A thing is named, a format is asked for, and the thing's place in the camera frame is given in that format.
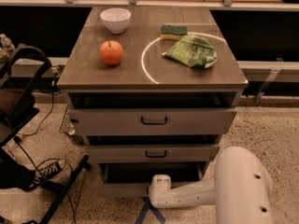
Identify grey drawer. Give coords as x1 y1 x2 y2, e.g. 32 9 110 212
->
69 108 236 136
98 161 206 198
86 144 220 163

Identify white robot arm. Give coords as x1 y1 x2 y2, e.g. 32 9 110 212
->
149 147 275 224

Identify grey drawer cabinet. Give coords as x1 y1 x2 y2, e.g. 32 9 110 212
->
56 5 249 186

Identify red apple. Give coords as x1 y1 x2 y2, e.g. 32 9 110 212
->
99 40 123 66

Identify green chip bag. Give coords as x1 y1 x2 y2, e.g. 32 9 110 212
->
163 35 218 68

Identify green yellow sponge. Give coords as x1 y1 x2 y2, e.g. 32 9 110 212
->
160 24 188 41

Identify white bowl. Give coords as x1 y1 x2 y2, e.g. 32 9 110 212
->
100 7 131 34

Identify black white sneaker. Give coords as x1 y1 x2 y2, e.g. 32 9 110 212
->
22 159 68 191

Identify wire mesh basket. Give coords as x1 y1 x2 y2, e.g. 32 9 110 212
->
60 108 84 146

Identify black floor cable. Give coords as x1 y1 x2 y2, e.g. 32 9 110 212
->
12 77 78 224

